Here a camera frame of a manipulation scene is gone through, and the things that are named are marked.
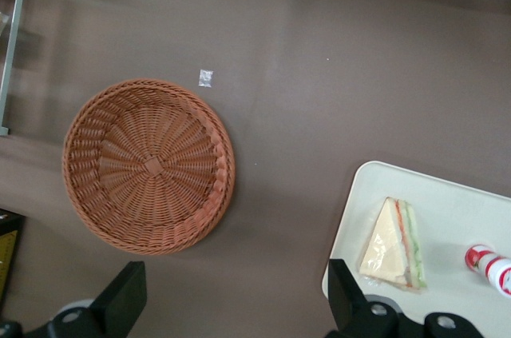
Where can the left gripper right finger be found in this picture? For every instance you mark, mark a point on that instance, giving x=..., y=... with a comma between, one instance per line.
x=347, y=298

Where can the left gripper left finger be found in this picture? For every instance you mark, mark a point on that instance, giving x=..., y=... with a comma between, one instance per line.
x=120, y=298

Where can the triangle sandwich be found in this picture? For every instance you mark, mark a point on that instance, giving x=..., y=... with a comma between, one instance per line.
x=389, y=246

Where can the beige plastic tray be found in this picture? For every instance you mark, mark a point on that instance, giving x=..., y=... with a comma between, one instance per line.
x=447, y=210

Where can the brown wicker basket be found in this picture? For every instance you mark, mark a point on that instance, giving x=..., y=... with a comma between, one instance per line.
x=147, y=166

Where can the yellow emergency stop box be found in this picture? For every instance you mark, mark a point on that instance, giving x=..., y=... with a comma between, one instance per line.
x=7, y=258

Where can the red white yogurt bottle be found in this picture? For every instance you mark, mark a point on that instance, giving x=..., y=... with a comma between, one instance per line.
x=489, y=268

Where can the brown table cloth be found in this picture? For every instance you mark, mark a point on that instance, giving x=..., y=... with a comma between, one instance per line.
x=279, y=74

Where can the tiny clear plastic scrap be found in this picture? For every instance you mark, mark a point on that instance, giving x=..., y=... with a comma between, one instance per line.
x=206, y=78

